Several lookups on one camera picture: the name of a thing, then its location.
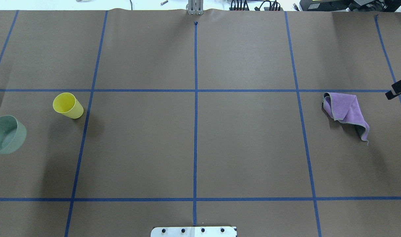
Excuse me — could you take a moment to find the pale green plastic bowl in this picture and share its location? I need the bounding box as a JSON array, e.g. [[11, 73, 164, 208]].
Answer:
[[0, 115, 27, 155]]

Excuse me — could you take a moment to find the purple microfibre cloth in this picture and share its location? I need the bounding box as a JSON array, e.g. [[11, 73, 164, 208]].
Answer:
[[322, 92, 370, 145]]

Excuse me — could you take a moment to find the black equipment box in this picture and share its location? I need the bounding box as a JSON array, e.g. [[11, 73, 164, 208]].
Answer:
[[299, 0, 401, 12]]

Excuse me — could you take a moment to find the yellow plastic cup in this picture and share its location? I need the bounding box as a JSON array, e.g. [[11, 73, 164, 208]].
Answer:
[[52, 92, 84, 119]]

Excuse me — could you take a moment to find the brown paper table mat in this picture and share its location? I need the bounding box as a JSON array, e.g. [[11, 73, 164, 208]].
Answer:
[[0, 9, 401, 237]]

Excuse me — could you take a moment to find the black power strip with cables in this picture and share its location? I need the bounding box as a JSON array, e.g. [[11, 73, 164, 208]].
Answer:
[[227, 0, 283, 12]]

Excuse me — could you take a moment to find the white metal base plate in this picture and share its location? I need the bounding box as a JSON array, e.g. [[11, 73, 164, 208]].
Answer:
[[150, 226, 238, 237]]

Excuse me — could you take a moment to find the grey metal camera post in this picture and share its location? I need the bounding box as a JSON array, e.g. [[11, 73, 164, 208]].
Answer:
[[186, 0, 204, 15]]

